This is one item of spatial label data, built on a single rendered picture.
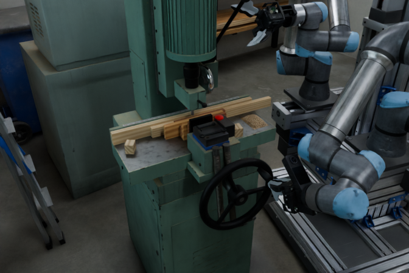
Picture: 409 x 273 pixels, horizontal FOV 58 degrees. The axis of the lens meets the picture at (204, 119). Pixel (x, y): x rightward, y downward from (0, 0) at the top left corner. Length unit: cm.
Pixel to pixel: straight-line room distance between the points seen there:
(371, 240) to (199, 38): 136
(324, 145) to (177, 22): 59
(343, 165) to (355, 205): 12
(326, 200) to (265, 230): 133
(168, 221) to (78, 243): 95
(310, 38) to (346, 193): 66
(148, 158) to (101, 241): 107
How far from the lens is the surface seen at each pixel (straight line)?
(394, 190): 174
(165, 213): 142
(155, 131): 138
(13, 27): 289
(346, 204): 94
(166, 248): 156
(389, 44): 115
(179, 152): 131
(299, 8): 136
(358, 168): 101
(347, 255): 199
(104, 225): 236
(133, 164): 127
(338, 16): 152
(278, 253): 219
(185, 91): 135
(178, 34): 123
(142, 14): 142
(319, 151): 105
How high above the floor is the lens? 166
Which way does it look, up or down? 30 degrees down
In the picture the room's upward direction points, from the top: straight up
